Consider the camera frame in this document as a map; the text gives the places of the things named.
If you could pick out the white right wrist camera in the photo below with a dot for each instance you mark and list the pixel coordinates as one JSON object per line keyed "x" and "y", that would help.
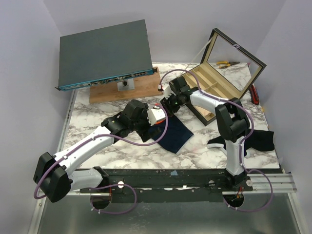
{"x": 167, "y": 91}

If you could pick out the metal switch stand bracket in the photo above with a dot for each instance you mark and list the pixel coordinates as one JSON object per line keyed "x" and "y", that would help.
{"x": 126, "y": 85}

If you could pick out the cream rolled underwear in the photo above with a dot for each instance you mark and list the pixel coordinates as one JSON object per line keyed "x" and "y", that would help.
{"x": 206, "y": 114}

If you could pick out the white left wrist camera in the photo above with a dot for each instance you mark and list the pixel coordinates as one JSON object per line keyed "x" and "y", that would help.
{"x": 155, "y": 115}

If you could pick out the navy orange underwear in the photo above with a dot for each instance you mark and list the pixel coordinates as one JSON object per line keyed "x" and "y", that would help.
{"x": 177, "y": 135}

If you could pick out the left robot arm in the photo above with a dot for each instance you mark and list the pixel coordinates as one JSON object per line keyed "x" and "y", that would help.
{"x": 55, "y": 174}

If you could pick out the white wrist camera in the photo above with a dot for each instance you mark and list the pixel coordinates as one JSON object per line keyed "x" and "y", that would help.
{"x": 155, "y": 115}
{"x": 167, "y": 91}

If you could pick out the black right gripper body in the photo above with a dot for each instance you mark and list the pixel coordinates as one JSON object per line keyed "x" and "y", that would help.
{"x": 167, "y": 106}

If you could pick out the wooden board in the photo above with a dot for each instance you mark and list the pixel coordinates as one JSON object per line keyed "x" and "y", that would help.
{"x": 139, "y": 87}

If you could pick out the yellow handled pliers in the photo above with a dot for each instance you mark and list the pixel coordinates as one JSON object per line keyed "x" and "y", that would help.
{"x": 226, "y": 64}

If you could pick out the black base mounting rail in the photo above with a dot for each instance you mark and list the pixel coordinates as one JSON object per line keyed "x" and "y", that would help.
{"x": 169, "y": 185}

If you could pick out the black compartment organizer box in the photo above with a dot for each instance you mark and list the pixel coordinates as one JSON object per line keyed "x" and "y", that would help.
{"x": 232, "y": 82}

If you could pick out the red black utility knife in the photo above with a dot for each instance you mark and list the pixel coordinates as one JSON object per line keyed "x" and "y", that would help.
{"x": 254, "y": 95}

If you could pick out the black white underwear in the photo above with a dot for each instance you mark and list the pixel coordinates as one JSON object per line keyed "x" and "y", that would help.
{"x": 260, "y": 140}

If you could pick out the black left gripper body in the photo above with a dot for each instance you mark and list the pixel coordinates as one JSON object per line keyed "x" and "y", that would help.
{"x": 143, "y": 124}

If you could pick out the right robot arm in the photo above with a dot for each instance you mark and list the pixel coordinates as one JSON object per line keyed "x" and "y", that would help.
{"x": 232, "y": 121}

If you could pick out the grey network switch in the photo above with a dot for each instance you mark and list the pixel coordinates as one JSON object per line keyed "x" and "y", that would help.
{"x": 100, "y": 56}

